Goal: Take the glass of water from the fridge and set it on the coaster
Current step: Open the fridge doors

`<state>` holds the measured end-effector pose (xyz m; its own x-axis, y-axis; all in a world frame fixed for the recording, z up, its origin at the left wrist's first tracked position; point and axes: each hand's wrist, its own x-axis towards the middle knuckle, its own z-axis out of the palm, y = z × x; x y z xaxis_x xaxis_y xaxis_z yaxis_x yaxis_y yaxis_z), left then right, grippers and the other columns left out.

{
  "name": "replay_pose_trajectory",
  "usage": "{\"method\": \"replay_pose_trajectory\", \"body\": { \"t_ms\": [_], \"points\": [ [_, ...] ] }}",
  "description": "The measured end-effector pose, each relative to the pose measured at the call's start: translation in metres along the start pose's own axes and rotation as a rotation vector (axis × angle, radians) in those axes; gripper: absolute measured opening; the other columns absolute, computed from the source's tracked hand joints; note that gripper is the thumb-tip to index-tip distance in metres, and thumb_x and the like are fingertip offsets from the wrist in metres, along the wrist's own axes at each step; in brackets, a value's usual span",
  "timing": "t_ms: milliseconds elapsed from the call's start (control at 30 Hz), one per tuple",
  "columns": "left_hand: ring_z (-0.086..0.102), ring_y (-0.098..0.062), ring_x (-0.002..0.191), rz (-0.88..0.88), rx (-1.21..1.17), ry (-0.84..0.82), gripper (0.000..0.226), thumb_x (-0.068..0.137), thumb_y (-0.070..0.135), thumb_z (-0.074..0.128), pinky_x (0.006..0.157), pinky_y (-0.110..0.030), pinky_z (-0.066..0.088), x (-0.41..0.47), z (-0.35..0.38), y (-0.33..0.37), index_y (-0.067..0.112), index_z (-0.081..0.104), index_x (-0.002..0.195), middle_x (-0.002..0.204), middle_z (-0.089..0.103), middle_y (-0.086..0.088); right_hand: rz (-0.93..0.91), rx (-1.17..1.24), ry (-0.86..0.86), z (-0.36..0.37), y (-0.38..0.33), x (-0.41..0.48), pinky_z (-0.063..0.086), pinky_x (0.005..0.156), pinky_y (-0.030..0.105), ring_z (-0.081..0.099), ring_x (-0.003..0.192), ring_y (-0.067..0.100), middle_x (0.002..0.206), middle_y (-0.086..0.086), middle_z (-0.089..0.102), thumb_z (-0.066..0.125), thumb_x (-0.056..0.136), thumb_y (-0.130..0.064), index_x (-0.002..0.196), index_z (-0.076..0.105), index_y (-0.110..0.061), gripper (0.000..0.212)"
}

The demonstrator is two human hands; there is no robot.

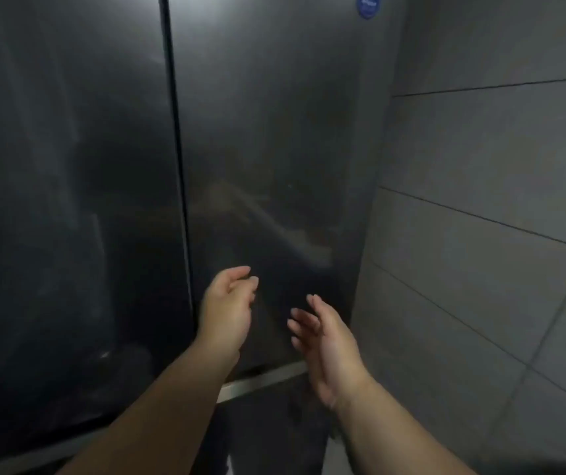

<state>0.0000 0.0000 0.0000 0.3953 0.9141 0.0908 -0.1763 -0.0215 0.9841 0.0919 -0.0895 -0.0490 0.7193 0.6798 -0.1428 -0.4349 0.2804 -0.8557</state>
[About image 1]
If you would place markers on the person's left hand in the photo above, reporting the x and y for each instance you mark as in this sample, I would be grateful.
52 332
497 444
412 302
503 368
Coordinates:
223 311

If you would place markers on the person's right hand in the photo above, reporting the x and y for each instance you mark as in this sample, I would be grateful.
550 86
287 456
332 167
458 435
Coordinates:
332 351

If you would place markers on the dark grey refrigerator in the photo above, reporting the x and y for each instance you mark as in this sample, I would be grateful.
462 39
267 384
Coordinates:
273 430

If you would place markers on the dark refrigerator door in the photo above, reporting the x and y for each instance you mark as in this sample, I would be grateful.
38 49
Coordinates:
65 192
273 143

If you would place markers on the person's right forearm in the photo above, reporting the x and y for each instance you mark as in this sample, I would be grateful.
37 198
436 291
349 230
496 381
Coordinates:
392 435

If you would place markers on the person's left forearm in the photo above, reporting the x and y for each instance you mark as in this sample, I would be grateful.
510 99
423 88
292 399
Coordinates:
164 415

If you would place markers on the round blue sticker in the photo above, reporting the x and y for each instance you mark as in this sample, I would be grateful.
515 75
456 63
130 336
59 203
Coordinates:
368 5

